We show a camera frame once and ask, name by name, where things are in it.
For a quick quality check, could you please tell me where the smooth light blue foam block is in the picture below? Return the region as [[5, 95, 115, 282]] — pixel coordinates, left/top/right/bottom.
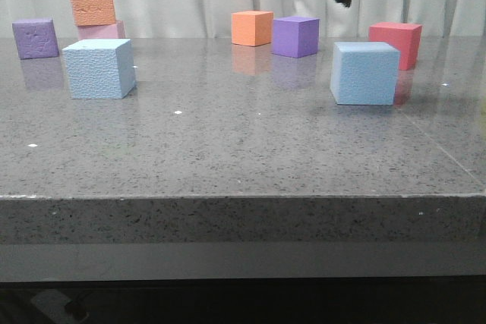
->
[[330, 42, 400, 105]]

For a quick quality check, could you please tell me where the textured light blue foam block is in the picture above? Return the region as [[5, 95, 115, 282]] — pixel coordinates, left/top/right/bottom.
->
[[62, 39, 136, 99]]

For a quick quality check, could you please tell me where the smooth purple foam block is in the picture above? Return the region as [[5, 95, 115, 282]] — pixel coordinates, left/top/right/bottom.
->
[[272, 16, 320, 58]]

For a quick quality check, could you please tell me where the smooth orange foam block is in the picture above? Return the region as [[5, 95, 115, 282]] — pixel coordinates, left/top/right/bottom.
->
[[232, 11, 273, 46]]

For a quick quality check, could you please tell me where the pink foam block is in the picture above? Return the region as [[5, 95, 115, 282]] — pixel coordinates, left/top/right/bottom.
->
[[77, 20, 125, 40]]

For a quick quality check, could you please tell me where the dented orange foam block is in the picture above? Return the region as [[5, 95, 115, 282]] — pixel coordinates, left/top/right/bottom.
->
[[71, 0, 116, 27]]

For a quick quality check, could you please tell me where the dented purple foam block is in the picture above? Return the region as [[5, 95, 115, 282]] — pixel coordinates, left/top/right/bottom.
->
[[12, 18, 59, 59]]

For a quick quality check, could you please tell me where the power adapter under table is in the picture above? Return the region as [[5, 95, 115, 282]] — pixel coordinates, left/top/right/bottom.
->
[[30, 289, 90, 323]]

